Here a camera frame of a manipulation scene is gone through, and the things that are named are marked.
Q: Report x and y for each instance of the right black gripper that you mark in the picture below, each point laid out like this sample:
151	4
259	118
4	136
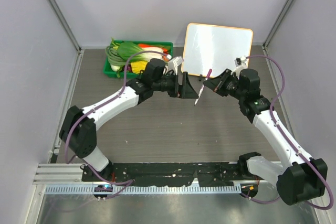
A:
217	84

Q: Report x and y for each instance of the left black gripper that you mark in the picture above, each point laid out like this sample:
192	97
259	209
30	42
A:
184	91

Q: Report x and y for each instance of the pink whiteboard marker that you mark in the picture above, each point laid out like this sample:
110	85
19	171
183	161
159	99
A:
202	87

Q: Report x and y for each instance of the orange framed whiteboard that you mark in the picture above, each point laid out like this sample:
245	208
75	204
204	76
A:
213	47

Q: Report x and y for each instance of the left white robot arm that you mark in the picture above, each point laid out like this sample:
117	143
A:
79	128

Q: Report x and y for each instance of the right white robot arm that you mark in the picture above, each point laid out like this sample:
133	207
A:
299	177

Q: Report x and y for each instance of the yellow cabbage toy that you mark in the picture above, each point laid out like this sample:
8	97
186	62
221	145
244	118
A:
138	66

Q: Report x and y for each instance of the purple eggplant toy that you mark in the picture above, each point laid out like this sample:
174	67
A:
127	68

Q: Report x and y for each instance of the green bok choy toy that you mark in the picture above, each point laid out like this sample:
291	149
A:
127	49

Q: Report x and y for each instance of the green bean bundle toy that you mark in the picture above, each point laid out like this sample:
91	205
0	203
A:
115	61

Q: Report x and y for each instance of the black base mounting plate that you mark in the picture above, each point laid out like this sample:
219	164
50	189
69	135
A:
208	174

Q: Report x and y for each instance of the green plastic tray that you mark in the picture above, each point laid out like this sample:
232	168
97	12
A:
131	57

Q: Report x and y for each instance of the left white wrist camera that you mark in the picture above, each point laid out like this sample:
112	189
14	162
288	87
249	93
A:
174	64

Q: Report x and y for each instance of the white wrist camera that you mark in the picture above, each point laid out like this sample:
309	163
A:
241	64
174	64

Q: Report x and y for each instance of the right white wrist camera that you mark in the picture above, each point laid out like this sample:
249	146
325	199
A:
241	64

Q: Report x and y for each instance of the right aluminium frame post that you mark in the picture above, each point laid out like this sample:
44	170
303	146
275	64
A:
280	18

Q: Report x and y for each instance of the aluminium frame post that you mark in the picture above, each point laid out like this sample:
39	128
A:
280	18
61	18

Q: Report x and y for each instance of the aluminium rail with cable duct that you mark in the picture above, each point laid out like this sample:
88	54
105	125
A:
80	179

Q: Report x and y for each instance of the left aluminium frame post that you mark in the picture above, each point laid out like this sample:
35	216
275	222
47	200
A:
61	18

